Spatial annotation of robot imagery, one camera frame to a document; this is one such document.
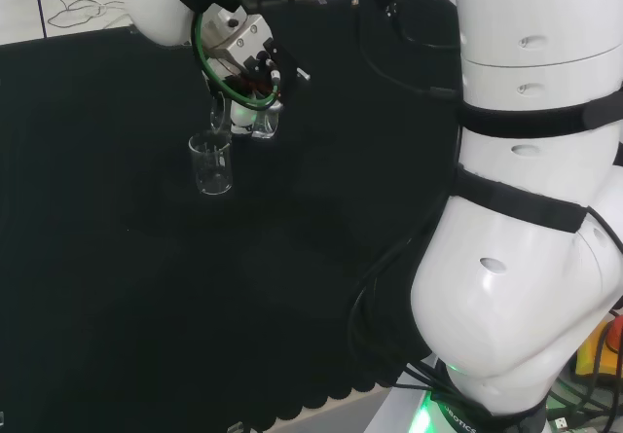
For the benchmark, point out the black bench cloth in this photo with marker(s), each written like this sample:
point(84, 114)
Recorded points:
point(146, 282)

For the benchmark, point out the yellow stop button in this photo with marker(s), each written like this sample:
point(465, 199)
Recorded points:
point(591, 350)

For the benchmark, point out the clear tall glass beaker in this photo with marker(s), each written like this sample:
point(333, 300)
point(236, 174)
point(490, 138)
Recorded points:
point(214, 175)

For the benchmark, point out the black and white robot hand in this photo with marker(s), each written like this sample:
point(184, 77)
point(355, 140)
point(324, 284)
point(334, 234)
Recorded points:
point(287, 70)

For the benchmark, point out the clear glass beaker with spout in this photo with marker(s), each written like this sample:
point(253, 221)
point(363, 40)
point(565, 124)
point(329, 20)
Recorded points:
point(265, 126)

